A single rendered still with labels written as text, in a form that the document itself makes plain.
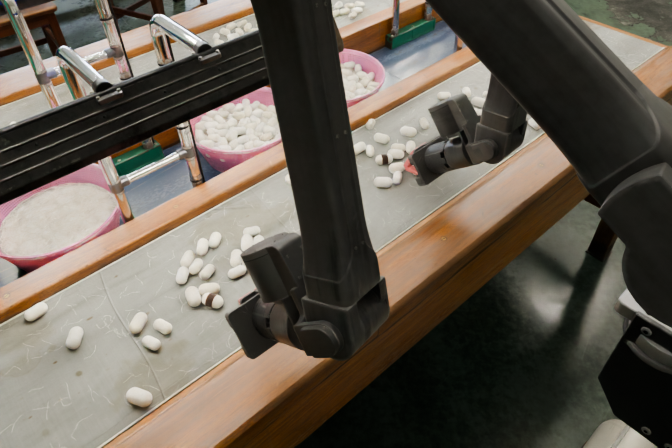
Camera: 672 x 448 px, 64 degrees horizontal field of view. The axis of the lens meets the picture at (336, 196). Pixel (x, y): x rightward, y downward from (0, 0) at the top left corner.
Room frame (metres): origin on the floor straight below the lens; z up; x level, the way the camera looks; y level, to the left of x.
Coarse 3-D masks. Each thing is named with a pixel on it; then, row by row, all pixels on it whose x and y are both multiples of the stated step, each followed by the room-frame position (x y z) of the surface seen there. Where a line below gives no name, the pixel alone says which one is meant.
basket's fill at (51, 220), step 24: (48, 192) 0.85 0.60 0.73; (72, 192) 0.84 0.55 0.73; (96, 192) 0.84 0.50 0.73; (24, 216) 0.78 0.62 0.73; (48, 216) 0.77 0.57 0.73; (72, 216) 0.77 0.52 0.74; (96, 216) 0.77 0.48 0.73; (0, 240) 0.71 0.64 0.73; (24, 240) 0.71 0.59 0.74; (48, 240) 0.70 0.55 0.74; (72, 240) 0.71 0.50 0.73
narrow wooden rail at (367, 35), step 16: (416, 0) 1.66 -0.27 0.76; (368, 16) 1.56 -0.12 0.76; (384, 16) 1.56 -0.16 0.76; (400, 16) 1.58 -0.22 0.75; (416, 16) 1.63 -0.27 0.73; (352, 32) 1.46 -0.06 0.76; (368, 32) 1.49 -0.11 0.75; (384, 32) 1.54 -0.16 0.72; (352, 48) 1.45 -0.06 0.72; (368, 48) 1.49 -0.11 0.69; (160, 144) 1.05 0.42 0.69; (32, 192) 0.86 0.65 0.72; (0, 208) 0.82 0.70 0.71
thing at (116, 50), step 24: (0, 0) 0.92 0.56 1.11; (96, 0) 1.01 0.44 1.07; (24, 24) 0.92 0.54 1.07; (24, 48) 0.91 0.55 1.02; (120, 48) 1.01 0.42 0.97; (48, 72) 0.92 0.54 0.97; (120, 72) 1.01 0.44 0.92; (48, 96) 0.91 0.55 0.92; (144, 144) 1.01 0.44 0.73; (120, 168) 0.95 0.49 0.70
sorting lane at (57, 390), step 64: (640, 64) 1.27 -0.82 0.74; (384, 128) 1.02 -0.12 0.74; (256, 192) 0.82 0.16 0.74; (384, 192) 0.80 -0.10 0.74; (448, 192) 0.80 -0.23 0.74; (128, 256) 0.65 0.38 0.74; (64, 320) 0.52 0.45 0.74; (128, 320) 0.52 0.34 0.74; (192, 320) 0.51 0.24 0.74; (0, 384) 0.41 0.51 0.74; (64, 384) 0.41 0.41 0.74; (128, 384) 0.40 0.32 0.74
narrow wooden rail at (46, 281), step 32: (448, 64) 1.26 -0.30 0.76; (384, 96) 1.12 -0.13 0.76; (352, 128) 1.01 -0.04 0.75; (256, 160) 0.89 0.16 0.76; (192, 192) 0.79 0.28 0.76; (224, 192) 0.79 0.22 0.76; (128, 224) 0.71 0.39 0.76; (160, 224) 0.71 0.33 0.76; (64, 256) 0.64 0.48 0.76; (96, 256) 0.63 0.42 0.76; (0, 288) 0.57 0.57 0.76; (32, 288) 0.57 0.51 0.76; (64, 288) 0.58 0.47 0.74; (0, 320) 0.52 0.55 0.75
